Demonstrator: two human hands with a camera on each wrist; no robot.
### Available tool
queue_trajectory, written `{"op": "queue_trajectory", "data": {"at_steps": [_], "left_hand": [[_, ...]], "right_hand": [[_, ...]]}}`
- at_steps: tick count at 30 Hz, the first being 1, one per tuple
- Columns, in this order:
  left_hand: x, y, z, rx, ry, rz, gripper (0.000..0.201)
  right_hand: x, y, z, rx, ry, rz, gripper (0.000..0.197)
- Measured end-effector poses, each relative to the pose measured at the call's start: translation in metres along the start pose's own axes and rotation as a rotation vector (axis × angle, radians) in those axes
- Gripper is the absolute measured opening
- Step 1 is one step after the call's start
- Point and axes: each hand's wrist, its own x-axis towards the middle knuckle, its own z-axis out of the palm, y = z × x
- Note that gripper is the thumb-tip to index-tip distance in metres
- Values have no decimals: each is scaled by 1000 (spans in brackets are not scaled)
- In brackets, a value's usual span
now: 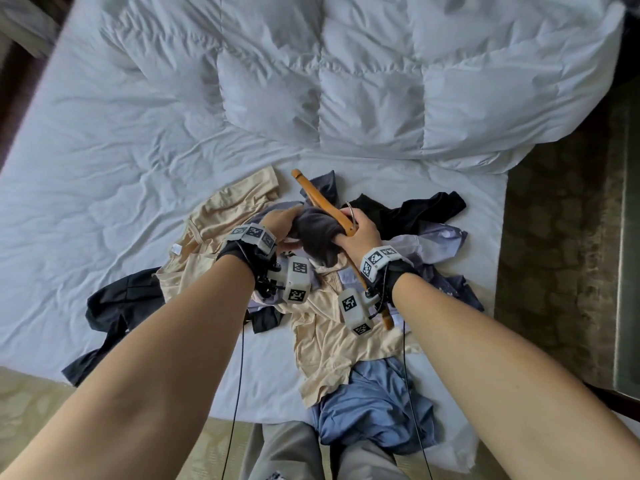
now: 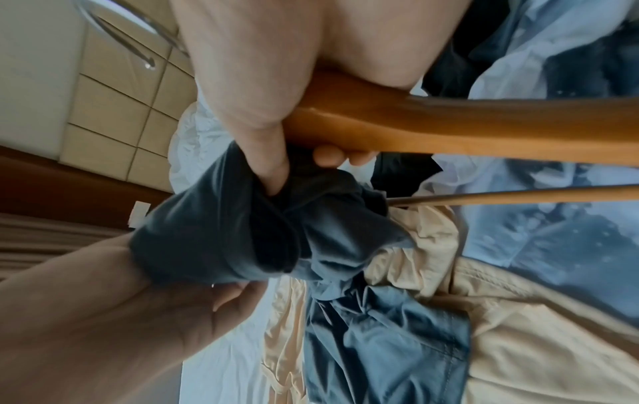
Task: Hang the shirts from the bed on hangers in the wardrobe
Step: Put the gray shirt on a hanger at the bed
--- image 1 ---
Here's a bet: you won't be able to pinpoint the bed with white sheet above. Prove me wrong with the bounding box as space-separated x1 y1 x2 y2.
0 0 511 476

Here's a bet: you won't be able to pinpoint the beige shirt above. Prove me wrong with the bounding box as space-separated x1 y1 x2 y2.
154 166 422 408

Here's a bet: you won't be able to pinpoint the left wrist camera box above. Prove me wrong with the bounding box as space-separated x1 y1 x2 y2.
254 255 315 306

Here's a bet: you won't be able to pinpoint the person's grey trousers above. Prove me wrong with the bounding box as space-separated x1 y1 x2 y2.
239 420 412 480

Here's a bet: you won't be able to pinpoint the dark grey garment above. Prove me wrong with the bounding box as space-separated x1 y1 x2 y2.
287 207 347 268

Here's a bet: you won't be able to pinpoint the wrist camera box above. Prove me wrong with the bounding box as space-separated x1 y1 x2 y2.
254 255 315 306
338 287 397 338

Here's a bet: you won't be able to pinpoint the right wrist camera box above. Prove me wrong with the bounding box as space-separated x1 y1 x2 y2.
338 287 397 338

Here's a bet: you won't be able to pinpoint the black cable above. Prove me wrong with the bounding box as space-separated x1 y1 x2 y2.
400 315 435 480
220 307 251 480

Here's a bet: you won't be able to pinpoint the black garment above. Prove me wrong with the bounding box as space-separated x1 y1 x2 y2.
347 191 467 241

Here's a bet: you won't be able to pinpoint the dark navy garment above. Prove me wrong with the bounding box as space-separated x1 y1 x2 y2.
60 267 167 388

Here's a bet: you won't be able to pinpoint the person's left forearm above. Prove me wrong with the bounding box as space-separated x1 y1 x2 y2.
0 255 257 480

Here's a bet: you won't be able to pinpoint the wooden clothes hanger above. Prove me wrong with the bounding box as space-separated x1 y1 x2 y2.
291 169 395 330

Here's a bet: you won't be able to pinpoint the left wristband with markers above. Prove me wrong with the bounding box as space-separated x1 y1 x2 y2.
216 223 279 275

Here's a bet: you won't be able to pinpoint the white duvet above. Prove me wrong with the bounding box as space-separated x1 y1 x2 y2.
99 0 629 176

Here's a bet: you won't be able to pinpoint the person's left hand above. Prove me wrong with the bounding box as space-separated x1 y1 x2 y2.
259 207 305 256

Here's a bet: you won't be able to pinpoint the right wristband with markers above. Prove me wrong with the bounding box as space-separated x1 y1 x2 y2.
358 246 421 306

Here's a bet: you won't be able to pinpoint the slate blue garment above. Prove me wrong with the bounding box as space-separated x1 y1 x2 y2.
299 170 340 207

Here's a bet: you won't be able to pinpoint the lavender shirt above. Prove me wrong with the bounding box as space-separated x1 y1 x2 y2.
388 222 485 313

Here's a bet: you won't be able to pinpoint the wristband with markers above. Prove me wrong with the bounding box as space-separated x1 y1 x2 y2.
216 223 279 275
358 246 421 306

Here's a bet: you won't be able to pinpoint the person's right forearm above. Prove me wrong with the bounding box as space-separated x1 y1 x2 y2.
391 273 640 480

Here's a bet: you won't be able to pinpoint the dark wooden furniture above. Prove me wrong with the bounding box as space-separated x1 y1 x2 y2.
582 379 640 423

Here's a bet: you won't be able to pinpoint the person's right hand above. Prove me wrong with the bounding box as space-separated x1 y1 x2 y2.
332 207 384 266

